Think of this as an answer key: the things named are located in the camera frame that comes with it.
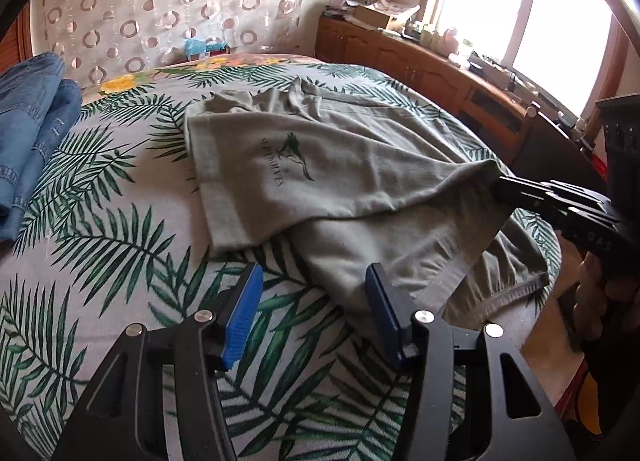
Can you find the wooden cabinet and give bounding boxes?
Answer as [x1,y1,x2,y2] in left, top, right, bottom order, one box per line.
[316,15,538,166]

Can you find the blue plastic bag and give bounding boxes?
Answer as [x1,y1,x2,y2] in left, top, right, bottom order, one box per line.
[185,37,231,59]

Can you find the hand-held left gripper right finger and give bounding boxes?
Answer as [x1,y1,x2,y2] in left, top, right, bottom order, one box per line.
[364,262,576,461]

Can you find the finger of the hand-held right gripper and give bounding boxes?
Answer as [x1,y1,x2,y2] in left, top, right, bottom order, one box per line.
[491,174,623,244]
[540,180,612,216]

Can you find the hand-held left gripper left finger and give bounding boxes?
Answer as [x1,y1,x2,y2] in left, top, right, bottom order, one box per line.
[52,262,265,461]

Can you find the leaf print bed sheet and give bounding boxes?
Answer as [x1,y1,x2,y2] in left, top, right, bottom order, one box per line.
[0,53,563,461]

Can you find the dark side table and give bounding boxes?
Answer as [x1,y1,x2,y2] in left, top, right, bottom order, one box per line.
[520,108,608,186]

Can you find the wooden headboard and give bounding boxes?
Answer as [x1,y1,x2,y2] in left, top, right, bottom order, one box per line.
[15,11,37,62]

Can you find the cardboard box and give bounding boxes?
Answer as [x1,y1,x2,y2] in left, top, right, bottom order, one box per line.
[354,3,396,29]

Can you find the blue jeans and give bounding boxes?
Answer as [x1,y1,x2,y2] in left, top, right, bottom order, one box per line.
[0,52,83,244]

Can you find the person's right hand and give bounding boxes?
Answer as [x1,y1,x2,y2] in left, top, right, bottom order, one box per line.
[572,255,617,353]

